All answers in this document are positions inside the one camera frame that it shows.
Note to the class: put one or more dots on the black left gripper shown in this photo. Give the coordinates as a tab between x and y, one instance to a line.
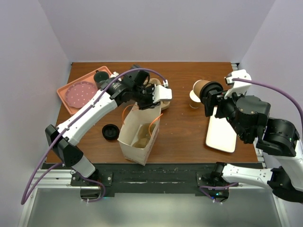
149	104

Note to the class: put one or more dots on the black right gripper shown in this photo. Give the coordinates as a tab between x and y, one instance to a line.
214	97

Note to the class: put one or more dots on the cream paper takeout bag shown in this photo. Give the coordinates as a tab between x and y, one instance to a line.
132	121

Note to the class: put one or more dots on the black plastic cup lid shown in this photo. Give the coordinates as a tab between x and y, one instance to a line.
212	86

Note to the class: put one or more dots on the brown paper coffee cup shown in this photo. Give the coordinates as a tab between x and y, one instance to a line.
198	86

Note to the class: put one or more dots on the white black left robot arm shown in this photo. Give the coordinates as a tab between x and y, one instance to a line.
129	85

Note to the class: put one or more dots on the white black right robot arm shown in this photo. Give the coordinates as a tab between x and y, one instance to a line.
249	118

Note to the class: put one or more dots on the cardboard two-cup carrier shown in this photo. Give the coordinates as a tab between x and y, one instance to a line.
163	104

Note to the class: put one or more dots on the white rectangular plate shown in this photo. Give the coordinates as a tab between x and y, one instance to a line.
220	135

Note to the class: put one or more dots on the dark green mug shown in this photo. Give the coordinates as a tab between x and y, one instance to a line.
100	77

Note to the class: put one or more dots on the pink rectangular tray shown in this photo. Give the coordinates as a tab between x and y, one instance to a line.
88	77

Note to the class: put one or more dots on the pink polka dot plate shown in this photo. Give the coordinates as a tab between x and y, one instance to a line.
78	94

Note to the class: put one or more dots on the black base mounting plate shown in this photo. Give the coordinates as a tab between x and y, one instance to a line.
154	178

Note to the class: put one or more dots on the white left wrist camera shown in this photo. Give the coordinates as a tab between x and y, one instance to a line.
162	92

